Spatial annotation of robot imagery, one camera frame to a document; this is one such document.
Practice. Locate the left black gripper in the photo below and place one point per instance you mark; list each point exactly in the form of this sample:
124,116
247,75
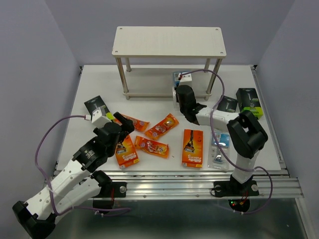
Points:
126,123

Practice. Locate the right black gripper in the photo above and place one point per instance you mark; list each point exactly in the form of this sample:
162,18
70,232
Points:
177,99

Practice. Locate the orange BIC razor bag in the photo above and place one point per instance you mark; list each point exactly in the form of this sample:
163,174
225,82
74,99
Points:
151,147
139,125
163,127

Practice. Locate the blue clear razor blister pack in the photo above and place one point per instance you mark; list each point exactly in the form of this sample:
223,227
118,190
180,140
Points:
175,85

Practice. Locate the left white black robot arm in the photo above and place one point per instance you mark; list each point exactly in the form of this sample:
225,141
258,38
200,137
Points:
79,181

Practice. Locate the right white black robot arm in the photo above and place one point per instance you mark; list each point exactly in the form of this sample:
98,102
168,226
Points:
247,136

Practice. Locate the white two-tier shelf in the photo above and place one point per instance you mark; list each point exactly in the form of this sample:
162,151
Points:
166,42

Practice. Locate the left orange Gillette Fusion pack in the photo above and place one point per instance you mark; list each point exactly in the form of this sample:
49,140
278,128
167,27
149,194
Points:
126,154

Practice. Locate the orange gillette fusion pack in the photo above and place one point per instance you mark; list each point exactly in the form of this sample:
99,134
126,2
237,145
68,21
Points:
126,154
192,148

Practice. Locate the left black green razor box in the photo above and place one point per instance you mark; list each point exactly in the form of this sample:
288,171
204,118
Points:
97,102

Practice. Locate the black green razor box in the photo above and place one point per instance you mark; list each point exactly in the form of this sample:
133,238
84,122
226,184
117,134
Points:
227,104
97,102

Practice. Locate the middle black green razor box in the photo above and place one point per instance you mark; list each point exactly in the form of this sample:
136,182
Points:
227,104

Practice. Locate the right orange Gillette Fusion pack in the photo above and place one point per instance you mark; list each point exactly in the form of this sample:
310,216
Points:
192,148

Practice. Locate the far right black green box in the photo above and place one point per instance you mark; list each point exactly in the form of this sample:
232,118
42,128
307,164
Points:
248,101

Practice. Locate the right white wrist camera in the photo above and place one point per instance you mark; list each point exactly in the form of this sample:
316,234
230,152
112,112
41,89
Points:
185,80

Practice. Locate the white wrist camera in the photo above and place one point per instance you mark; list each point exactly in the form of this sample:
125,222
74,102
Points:
185,80
98,118

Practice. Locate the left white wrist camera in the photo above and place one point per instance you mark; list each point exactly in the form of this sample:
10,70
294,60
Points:
98,118

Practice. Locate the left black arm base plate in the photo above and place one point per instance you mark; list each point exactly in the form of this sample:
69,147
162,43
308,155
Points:
113,190

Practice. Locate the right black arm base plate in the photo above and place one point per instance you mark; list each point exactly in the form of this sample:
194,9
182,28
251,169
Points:
234,189

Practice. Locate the aluminium rail frame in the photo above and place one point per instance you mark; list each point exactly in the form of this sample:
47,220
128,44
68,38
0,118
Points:
155,178

